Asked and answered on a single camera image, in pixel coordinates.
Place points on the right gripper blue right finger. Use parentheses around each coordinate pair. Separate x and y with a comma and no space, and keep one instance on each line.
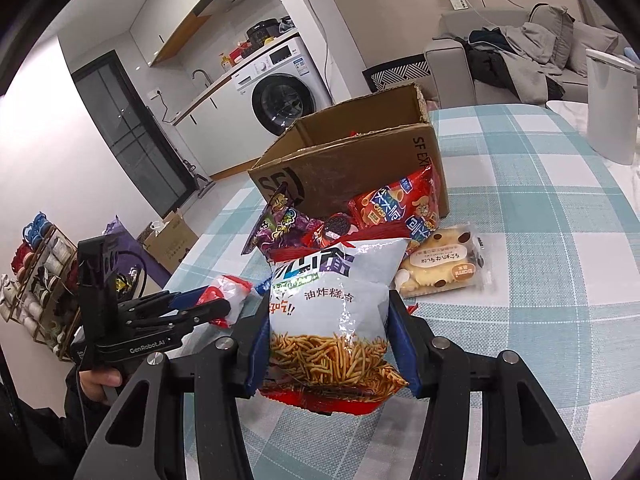
(523,436)

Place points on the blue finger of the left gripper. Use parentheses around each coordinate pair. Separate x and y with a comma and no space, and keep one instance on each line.
(200,314)
(185,297)

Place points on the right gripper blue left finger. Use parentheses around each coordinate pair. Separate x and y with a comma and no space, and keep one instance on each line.
(141,436)

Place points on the purple candy bag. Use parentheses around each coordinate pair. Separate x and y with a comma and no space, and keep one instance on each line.
(280,225)

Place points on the white fried sticks snack bag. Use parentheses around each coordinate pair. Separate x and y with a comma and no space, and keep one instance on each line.
(328,310)

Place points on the red oreo pack pink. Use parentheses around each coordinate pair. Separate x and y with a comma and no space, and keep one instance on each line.
(329,231)

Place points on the clear bread bun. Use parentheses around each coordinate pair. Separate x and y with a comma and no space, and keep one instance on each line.
(451,258)

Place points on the red triangular biscuit bag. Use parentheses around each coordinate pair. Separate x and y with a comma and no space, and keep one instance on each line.
(412,200)

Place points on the blue oreo pack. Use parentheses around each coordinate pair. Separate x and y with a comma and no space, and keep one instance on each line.
(263,287)

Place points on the person's left hand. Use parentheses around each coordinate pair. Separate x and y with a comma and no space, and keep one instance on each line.
(94,382)

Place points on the small cardboard box on floor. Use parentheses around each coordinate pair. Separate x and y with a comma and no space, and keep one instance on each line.
(168,240)

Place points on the shoe rack with shoes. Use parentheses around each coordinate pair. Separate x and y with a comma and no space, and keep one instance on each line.
(41,292)

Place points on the black glass door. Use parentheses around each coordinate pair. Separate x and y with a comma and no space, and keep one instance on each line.
(131,132)

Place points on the brown SF cardboard box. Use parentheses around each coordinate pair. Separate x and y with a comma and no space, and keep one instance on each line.
(355,146)

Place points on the teal plaid tablecloth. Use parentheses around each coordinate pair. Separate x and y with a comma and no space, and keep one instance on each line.
(557,282)

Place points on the white washing machine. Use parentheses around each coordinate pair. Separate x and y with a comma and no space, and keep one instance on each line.
(282,85)

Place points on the kitchen faucet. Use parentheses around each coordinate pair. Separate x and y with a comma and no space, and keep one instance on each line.
(206,81)

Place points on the black rice cooker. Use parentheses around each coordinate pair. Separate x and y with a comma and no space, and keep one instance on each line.
(261,31)

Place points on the black patterned chair back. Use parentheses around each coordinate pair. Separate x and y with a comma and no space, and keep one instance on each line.
(398,71)

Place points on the white marble side table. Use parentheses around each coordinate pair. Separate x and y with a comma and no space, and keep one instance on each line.
(575,113)

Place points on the grey sofa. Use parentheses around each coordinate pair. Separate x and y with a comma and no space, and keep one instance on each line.
(450,71)

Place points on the pile of clothes on sofa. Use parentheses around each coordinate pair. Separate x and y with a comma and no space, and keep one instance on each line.
(517,59)

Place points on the grey sofa cushion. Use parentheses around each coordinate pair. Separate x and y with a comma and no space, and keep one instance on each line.
(560,23)

